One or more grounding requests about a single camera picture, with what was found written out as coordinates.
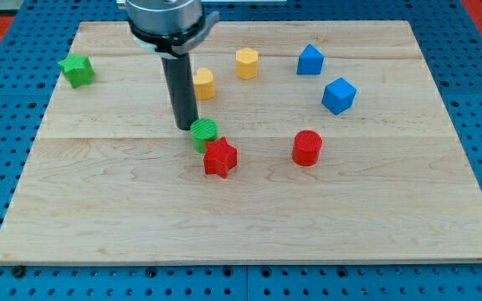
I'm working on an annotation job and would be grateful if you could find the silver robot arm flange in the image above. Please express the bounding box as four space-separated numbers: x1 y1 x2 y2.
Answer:
117 0 220 59

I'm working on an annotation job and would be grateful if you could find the red star block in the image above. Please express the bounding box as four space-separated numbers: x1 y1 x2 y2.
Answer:
203 137 238 179

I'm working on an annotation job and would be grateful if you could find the green star block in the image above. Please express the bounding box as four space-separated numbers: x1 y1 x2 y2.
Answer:
58 53 95 89

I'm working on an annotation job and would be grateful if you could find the green cylinder block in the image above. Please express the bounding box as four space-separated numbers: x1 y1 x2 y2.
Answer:
190 118 218 154

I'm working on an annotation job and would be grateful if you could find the red cylinder block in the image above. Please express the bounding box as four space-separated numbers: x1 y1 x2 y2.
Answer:
292 130 323 166

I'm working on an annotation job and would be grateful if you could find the yellow heart block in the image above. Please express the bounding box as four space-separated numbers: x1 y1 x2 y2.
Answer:
193 68 216 100

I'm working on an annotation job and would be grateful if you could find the yellow hexagon block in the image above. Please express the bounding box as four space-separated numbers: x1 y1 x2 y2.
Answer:
235 48 259 80

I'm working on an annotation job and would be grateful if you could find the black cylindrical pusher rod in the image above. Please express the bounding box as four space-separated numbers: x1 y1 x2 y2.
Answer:
162 54 198 130

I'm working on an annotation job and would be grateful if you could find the light wooden board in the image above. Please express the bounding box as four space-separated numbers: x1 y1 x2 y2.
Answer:
0 21 482 266

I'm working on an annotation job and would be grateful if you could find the blue cube block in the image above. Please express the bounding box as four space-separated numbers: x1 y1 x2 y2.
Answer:
321 78 357 115

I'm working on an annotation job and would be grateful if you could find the blue triangle block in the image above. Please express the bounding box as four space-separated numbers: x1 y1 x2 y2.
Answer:
296 43 325 75

